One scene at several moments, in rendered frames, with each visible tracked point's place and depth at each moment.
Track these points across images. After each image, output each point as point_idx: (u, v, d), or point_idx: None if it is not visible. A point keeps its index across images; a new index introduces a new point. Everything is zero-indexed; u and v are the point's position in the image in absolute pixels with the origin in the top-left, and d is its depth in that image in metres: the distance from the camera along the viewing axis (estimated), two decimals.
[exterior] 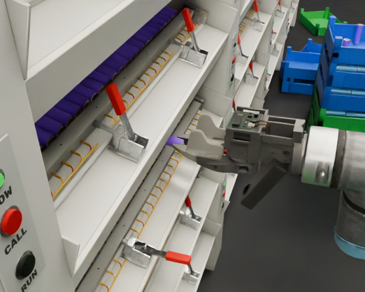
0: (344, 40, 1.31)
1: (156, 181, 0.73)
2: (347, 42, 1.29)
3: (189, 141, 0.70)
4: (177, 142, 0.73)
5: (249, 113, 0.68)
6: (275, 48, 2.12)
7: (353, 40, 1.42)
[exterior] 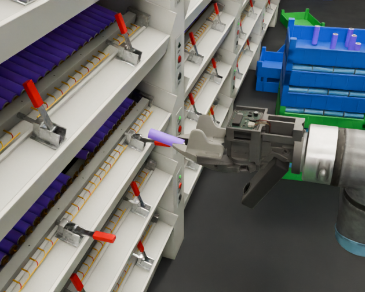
0: (83, 158, 0.81)
1: (95, 170, 0.80)
2: (87, 152, 0.83)
3: (189, 141, 0.70)
4: (90, 148, 0.84)
5: (249, 112, 0.68)
6: (249, 48, 2.19)
7: (311, 41, 1.49)
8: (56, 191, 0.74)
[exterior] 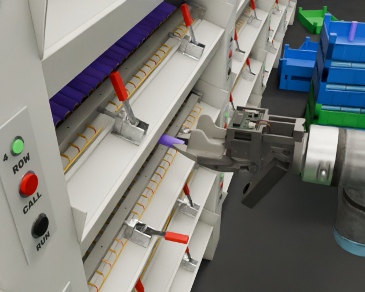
0: None
1: (156, 167, 0.77)
2: None
3: (189, 141, 0.70)
4: None
5: (249, 112, 0.68)
6: (273, 46, 2.16)
7: (348, 37, 1.46)
8: None
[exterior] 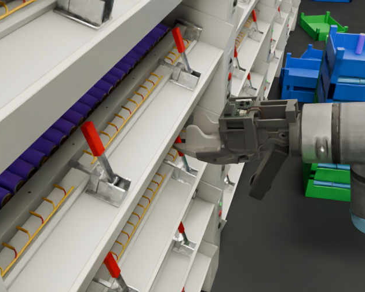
0: None
1: None
2: None
3: (186, 138, 0.70)
4: None
5: (240, 101, 0.67)
6: (274, 55, 2.06)
7: (356, 50, 1.37)
8: None
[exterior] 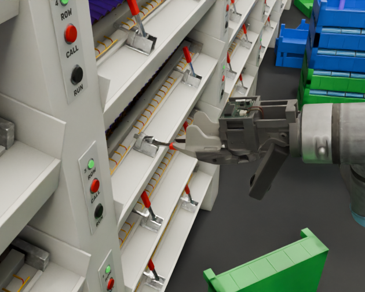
0: None
1: (153, 94, 0.87)
2: (143, 85, 0.90)
3: (186, 138, 0.70)
4: None
5: (241, 101, 0.67)
6: (269, 25, 2.26)
7: (338, 7, 1.56)
8: None
